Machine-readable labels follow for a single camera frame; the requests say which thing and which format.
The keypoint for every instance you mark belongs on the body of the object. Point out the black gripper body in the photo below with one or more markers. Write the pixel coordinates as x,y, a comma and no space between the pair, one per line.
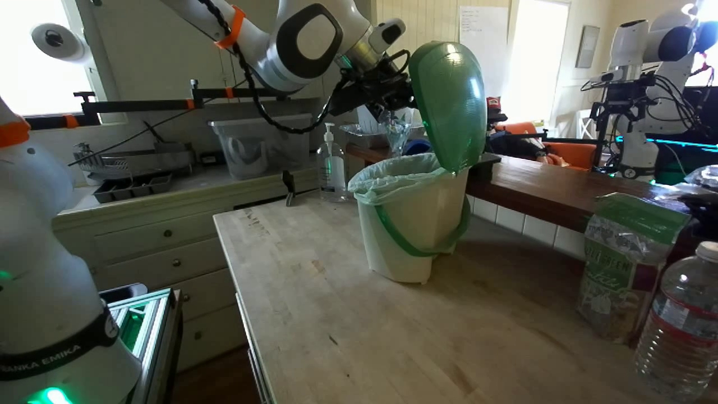
366,90

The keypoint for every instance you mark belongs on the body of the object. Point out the white round wall fixture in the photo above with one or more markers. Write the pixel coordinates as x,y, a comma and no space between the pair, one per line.
57,42

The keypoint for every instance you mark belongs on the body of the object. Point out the clear hand sanitizer bottle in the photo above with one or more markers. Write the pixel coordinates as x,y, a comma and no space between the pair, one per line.
330,165

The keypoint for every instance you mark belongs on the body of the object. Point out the black monitor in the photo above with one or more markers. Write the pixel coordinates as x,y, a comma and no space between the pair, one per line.
702,113

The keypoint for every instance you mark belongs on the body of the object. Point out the small black table clamp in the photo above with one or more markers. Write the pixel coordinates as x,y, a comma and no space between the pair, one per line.
288,190

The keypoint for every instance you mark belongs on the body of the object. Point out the framed wall picture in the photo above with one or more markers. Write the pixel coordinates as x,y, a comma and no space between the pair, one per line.
588,45

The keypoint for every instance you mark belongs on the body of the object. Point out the cream drawer cabinet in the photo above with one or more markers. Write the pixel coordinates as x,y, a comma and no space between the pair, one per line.
149,247

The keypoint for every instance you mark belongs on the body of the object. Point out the black horizontal clamp bar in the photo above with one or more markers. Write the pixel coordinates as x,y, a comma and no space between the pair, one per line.
135,102

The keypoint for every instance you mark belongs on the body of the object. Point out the white wall sheet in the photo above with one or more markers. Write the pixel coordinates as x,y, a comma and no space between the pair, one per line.
484,37

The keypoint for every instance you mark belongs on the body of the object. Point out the grey dish rack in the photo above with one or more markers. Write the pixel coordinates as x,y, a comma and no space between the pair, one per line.
135,175

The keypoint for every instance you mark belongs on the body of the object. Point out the green white snack bag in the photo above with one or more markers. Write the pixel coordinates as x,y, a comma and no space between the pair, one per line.
620,277

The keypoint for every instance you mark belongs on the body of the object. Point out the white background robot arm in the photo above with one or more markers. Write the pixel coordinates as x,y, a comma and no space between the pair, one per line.
658,45

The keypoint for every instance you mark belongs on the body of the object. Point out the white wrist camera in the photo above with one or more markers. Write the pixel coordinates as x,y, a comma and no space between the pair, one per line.
386,35

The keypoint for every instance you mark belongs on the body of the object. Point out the clear plastic water bottle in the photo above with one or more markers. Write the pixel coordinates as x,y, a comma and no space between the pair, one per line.
681,329

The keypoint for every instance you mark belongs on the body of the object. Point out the clear plastic tub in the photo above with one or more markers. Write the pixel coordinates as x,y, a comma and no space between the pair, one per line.
258,147

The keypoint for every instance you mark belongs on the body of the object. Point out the pale green bin liner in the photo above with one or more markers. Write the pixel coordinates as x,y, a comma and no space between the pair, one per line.
393,175

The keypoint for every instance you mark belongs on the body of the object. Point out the green bin lid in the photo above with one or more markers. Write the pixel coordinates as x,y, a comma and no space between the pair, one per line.
450,104

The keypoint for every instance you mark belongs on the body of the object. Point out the dark brown wooden counter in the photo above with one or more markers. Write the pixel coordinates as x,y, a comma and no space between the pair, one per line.
540,186

